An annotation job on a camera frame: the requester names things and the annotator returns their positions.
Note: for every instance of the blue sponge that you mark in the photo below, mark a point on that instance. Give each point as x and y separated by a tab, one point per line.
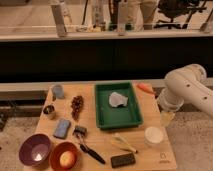
62	129

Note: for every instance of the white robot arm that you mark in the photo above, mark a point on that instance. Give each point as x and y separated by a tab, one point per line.
185	84

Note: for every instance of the crumpled white cloth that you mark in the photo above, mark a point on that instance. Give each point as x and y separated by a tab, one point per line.
116	99

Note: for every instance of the green plastic tray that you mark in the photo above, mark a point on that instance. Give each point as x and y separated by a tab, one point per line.
108	117

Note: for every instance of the bunch of dark grapes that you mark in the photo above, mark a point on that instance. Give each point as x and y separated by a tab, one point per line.
77	104

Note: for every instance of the orange carrot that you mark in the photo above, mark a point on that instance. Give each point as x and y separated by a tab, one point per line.
144	88

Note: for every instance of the yellow banana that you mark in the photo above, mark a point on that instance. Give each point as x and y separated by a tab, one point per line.
120	142

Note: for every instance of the small metal cup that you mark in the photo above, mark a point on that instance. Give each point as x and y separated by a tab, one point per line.
49	112

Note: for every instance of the white round container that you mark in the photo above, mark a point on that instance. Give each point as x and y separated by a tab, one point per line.
153	136

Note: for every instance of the black rectangular eraser block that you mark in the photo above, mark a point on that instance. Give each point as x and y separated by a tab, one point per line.
122	160

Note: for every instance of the standing person legs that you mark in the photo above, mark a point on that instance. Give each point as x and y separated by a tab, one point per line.
127	12

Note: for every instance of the yellow apple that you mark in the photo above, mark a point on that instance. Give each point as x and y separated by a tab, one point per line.
67	159

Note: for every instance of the orange bowl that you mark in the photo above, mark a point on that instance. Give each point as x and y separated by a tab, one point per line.
58	150

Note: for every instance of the purple bowl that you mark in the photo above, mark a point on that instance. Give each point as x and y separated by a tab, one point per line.
35	150

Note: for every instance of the black office chair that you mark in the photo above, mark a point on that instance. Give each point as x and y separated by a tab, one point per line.
175	8

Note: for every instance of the black-handled brush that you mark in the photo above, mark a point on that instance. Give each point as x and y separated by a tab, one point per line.
80	133

